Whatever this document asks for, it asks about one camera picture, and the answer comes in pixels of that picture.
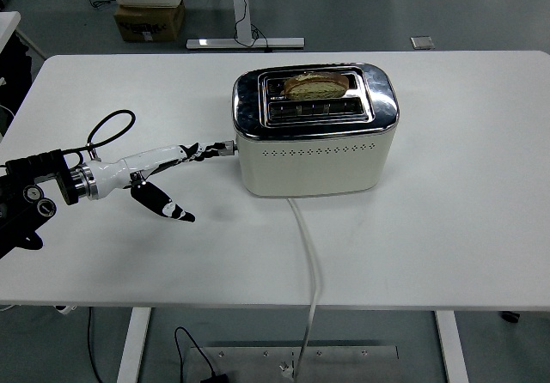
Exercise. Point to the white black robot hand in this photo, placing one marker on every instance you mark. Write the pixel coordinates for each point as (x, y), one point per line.
(146, 159)

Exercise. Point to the grey toaster lever knob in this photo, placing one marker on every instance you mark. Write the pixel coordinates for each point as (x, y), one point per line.
(233, 147)

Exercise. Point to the cream chrome two-slot toaster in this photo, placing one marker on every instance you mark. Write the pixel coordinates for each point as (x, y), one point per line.
(309, 164)

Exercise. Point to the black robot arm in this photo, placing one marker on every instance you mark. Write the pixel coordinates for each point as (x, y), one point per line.
(26, 185)

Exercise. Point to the brown cardboard box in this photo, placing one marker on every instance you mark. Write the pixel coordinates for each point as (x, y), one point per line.
(148, 24)

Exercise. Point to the black bulky object beside table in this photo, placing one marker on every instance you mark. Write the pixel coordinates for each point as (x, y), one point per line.
(15, 78)

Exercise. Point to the white plug under table edge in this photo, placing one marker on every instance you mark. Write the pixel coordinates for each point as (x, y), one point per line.
(63, 309)

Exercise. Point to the white desk leg with foot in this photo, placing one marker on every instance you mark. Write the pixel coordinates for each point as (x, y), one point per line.
(240, 13)

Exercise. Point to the brown bread slice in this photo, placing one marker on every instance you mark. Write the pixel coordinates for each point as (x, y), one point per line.
(315, 87)

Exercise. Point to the white table leg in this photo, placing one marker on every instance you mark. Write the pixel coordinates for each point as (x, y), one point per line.
(133, 344)
(452, 348)

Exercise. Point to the white side table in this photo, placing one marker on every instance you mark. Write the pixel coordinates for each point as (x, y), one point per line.
(7, 26)

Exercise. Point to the grey metal plate with screws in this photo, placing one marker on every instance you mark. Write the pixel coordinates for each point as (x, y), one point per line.
(344, 363)

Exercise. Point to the grey floor socket plate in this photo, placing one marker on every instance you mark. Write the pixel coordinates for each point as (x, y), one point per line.
(422, 42)

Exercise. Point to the black caster wheel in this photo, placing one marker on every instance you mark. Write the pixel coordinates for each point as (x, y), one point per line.
(511, 317)

